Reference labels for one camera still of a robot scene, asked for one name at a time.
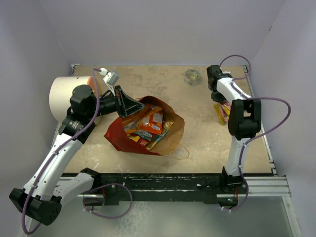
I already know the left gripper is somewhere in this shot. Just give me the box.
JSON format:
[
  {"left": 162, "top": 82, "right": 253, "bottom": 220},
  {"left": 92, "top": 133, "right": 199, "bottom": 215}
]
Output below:
[{"left": 87, "top": 85, "right": 145, "bottom": 119}]

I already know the red paper bag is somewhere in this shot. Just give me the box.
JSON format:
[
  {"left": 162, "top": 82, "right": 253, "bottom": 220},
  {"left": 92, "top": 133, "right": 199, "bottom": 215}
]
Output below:
[{"left": 104, "top": 96, "right": 185, "bottom": 156}]

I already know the colourful candy bag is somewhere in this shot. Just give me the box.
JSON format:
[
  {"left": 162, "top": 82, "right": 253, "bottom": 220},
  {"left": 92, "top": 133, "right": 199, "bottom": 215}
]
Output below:
[{"left": 214, "top": 102, "right": 231, "bottom": 125}]

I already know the orange kettle chips bag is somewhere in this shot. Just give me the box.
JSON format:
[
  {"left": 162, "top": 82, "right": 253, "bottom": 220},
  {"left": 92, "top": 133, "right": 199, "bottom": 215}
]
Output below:
[{"left": 122, "top": 104, "right": 162, "bottom": 125}]

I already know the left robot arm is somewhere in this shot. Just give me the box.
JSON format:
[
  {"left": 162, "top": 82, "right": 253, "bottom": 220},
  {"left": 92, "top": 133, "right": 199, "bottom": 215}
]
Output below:
[{"left": 9, "top": 85, "right": 145, "bottom": 226}]

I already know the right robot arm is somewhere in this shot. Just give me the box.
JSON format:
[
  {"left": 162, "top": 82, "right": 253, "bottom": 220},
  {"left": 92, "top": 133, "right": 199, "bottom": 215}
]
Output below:
[{"left": 206, "top": 65, "right": 262, "bottom": 193}]

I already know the teal snack pack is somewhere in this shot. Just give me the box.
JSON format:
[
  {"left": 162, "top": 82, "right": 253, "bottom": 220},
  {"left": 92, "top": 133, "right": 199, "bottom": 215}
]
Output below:
[{"left": 135, "top": 130, "right": 155, "bottom": 141}]

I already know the red snack pack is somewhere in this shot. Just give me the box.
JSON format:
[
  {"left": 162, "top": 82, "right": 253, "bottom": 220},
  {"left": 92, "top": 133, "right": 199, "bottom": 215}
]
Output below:
[{"left": 138, "top": 138, "right": 151, "bottom": 147}]

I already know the white cylinder with orange end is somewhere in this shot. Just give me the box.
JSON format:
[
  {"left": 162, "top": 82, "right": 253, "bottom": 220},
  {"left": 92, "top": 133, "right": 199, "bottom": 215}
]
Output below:
[{"left": 49, "top": 76, "right": 95, "bottom": 123}]

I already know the clear tape roll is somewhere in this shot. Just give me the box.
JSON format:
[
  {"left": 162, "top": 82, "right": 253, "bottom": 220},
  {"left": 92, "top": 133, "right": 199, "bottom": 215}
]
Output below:
[{"left": 184, "top": 69, "right": 201, "bottom": 86}]

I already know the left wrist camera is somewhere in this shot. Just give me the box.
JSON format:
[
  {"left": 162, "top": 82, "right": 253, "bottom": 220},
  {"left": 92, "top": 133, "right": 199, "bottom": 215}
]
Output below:
[{"left": 100, "top": 68, "right": 119, "bottom": 95}]

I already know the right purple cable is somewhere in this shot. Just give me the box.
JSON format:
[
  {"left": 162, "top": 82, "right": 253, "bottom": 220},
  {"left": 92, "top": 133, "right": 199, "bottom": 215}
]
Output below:
[{"left": 218, "top": 54, "right": 292, "bottom": 213}]

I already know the purple cable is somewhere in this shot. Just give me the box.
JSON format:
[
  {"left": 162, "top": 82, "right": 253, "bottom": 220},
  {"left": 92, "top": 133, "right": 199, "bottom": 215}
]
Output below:
[
  {"left": 218, "top": 54, "right": 292, "bottom": 213},
  {"left": 21, "top": 68, "right": 104, "bottom": 235}
]

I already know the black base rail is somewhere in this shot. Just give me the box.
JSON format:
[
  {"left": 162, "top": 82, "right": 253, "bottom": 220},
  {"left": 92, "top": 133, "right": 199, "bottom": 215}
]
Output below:
[{"left": 82, "top": 168, "right": 248, "bottom": 205}]

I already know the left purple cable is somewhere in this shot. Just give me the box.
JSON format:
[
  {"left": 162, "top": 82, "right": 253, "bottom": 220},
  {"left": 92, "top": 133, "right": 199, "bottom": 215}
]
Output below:
[{"left": 21, "top": 68, "right": 104, "bottom": 235}]

